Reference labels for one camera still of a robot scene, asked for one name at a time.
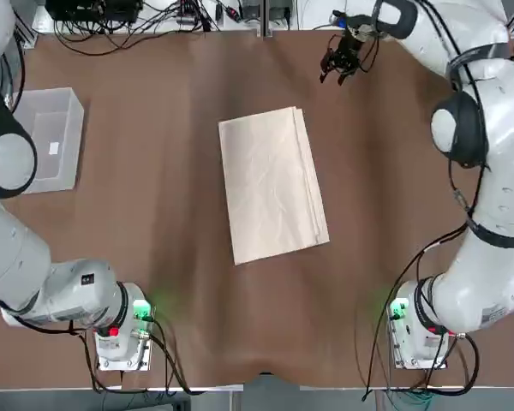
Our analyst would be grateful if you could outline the beige tablecloth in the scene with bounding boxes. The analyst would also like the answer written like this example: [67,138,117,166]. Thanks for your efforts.
[217,105,331,267]

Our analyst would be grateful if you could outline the black electronics box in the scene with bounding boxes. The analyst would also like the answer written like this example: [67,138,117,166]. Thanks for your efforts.
[45,0,145,23]

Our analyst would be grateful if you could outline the black power supply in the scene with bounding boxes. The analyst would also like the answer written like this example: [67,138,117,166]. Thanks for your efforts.
[272,0,293,21]
[241,0,262,21]

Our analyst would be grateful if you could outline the aluminium camera post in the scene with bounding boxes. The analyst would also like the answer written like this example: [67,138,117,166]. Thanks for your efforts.
[259,0,276,39]

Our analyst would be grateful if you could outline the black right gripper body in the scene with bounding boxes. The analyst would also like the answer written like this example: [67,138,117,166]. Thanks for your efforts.
[329,33,365,72]

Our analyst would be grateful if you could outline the clear plastic bin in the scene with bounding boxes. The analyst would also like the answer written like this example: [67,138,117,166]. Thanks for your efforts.
[2,86,86,195]

